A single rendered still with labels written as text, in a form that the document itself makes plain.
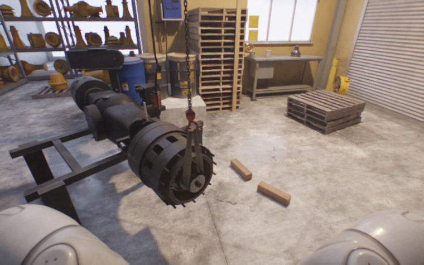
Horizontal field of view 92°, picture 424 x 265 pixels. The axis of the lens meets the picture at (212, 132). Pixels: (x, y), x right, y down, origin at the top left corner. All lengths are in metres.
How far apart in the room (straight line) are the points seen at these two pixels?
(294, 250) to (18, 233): 2.16
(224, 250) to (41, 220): 1.87
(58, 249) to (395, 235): 0.57
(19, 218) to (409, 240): 0.73
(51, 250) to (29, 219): 0.13
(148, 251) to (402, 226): 2.05
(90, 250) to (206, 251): 1.85
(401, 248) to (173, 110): 3.90
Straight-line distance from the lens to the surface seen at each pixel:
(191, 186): 1.54
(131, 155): 1.81
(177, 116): 4.20
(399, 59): 6.56
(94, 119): 2.58
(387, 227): 0.54
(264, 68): 6.01
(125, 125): 2.21
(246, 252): 2.27
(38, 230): 0.53
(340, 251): 0.44
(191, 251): 2.25
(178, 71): 4.51
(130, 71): 4.06
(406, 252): 0.53
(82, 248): 0.44
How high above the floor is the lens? 1.89
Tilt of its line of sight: 27 degrees down
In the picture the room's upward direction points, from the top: straight up
